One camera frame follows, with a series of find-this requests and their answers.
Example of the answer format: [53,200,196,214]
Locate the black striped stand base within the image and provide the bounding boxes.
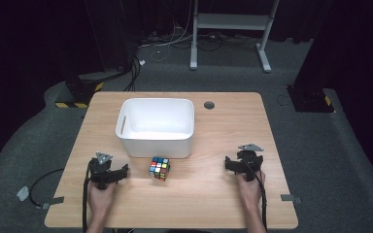
[54,72,106,110]
[286,84,335,114]

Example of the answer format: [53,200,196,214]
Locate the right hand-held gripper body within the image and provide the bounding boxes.
[235,143,264,183]

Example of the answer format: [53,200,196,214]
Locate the white thin cable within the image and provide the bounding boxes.
[138,0,196,63]

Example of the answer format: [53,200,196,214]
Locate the black cable bundle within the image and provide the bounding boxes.
[121,53,143,93]

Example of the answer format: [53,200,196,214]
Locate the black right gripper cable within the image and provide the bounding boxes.
[241,157,269,232]

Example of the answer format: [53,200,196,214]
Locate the grey tape strip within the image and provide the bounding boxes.
[280,193,303,205]
[40,195,65,211]

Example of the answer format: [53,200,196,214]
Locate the white metal stand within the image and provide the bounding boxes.
[189,0,281,74]

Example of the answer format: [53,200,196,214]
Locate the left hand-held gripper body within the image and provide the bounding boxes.
[86,151,121,190]

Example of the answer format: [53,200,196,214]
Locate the multicoloured puzzle cube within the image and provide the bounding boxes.
[148,156,172,183]

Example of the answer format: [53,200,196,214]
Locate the white plastic bin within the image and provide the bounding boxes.
[115,97,196,159]

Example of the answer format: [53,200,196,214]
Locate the person's left hand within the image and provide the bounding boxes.
[86,180,118,218]

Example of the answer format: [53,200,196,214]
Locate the person's right hand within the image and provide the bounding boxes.
[237,170,267,212]

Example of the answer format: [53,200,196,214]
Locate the black looped cables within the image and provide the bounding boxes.
[196,31,260,52]

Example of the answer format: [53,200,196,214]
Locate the black floor cable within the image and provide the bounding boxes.
[28,167,65,209]

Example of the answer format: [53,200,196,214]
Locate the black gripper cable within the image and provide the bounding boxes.
[241,157,269,232]
[82,159,95,233]

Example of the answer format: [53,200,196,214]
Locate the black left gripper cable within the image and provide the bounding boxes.
[82,159,95,233]

